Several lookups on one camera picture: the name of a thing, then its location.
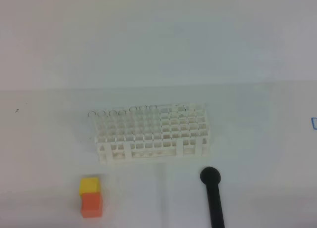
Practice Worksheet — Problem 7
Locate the white plastic test tube rack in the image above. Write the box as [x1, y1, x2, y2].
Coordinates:
[88, 103, 211, 165]

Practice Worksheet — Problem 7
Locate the clear test tube far left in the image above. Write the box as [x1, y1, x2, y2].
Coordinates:
[88, 111, 98, 118]

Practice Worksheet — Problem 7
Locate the yellow cube block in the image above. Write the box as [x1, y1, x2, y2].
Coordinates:
[79, 177, 101, 196]

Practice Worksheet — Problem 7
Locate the orange cube block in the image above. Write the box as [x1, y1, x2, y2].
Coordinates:
[81, 192, 103, 218]

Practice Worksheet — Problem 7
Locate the black camera stand pole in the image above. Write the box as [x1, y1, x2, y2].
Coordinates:
[200, 167, 225, 228]

